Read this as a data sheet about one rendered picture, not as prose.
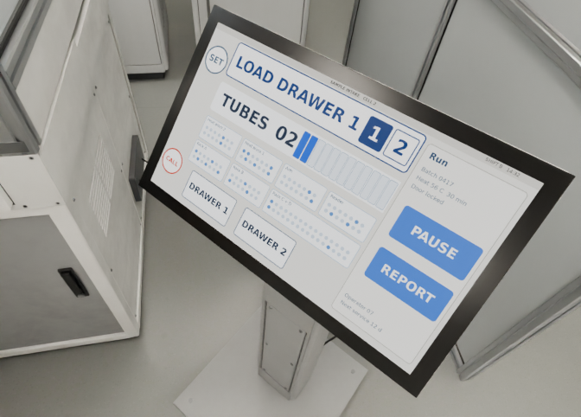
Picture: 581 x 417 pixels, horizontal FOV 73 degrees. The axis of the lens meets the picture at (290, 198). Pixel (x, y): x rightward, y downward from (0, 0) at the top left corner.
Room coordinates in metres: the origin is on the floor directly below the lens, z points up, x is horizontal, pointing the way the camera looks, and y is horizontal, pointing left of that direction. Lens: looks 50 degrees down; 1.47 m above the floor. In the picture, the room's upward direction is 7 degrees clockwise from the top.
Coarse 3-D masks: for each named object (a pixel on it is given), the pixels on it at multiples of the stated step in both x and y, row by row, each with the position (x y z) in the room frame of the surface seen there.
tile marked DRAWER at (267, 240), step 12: (240, 216) 0.34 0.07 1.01; (252, 216) 0.34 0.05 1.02; (240, 228) 0.33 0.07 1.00; (252, 228) 0.33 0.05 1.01; (264, 228) 0.32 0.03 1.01; (276, 228) 0.32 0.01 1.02; (252, 240) 0.31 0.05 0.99; (264, 240) 0.31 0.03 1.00; (276, 240) 0.31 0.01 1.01; (288, 240) 0.31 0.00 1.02; (264, 252) 0.30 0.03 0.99; (276, 252) 0.30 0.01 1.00; (288, 252) 0.29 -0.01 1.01; (276, 264) 0.28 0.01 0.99
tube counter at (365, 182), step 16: (288, 128) 0.42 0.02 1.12; (304, 128) 0.41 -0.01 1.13; (272, 144) 0.41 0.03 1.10; (288, 144) 0.40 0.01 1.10; (304, 144) 0.40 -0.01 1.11; (320, 144) 0.39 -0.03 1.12; (304, 160) 0.38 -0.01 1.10; (320, 160) 0.38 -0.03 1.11; (336, 160) 0.37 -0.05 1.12; (352, 160) 0.37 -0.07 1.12; (336, 176) 0.36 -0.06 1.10; (352, 176) 0.35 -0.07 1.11; (368, 176) 0.35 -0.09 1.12; (384, 176) 0.34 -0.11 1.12; (352, 192) 0.34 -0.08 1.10; (368, 192) 0.33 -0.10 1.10; (384, 192) 0.33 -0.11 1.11; (384, 208) 0.32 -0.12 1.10
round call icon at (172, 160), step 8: (168, 144) 0.45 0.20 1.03; (168, 152) 0.44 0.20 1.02; (176, 152) 0.44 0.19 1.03; (160, 160) 0.44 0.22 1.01; (168, 160) 0.43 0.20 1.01; (176, 160) 0.43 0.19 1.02; (184, 160) 0.42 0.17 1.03; (160, 168) 0.43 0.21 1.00; (168, 168) 0.42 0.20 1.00; (176, 168) 0.42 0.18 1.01; (176, 176) 0.41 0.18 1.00
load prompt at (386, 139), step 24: (240, 48) 0.52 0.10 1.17; (240, 72) 0.50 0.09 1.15; (264, 72) 0.49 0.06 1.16; (288, 72) 0.48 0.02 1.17; (264, 96) 0.46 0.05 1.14; (288, 96) 0.45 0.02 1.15; (312, 96) 0.44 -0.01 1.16; (336, 96) 0.43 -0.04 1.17; (312, 120) 0.42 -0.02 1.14; (336, 120) 0.41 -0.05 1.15; (360, 120) 0.40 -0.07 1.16; (384, 120) 0.40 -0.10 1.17; (360, 144) 0.38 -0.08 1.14; (384, 144) 0.37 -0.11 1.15; (408, 144) 0.37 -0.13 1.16; (408, 168) 0.35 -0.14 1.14
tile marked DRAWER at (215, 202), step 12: (192, 180) 0.40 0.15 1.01; (204, 180) 0.39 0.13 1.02; (192, 192) 0.39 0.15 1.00; (204, 192) 0.38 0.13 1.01; (216, 192) 0.38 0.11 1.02; (204, 204) 0.37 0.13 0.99; (216, 204) 0.36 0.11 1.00; (228, 204) 0.36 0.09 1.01; (216, 216) 0.35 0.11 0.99; (228, 216) 0.35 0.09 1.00
